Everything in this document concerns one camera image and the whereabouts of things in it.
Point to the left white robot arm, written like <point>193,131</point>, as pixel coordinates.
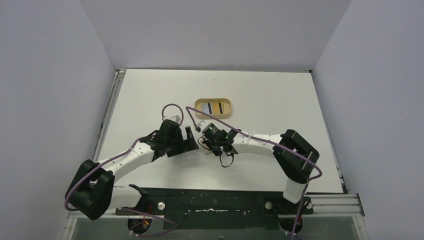
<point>93,191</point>

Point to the white striped card in tray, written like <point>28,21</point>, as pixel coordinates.
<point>207,108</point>

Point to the yellow striped card in tray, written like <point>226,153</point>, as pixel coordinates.
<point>218,108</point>

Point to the oval wooden tray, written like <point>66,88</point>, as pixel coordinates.
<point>226,102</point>

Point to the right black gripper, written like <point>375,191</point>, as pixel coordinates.
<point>209,143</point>

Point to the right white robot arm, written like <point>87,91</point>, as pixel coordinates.
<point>292,152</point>

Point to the left side aluminium rail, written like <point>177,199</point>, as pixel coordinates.
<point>116,86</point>

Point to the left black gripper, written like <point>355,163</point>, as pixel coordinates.
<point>185,143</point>

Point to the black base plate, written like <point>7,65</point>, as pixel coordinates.
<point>184,209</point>

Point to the aluminium frame rail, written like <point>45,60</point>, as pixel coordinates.
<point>334,217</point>

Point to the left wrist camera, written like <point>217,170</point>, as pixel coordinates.
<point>177,119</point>

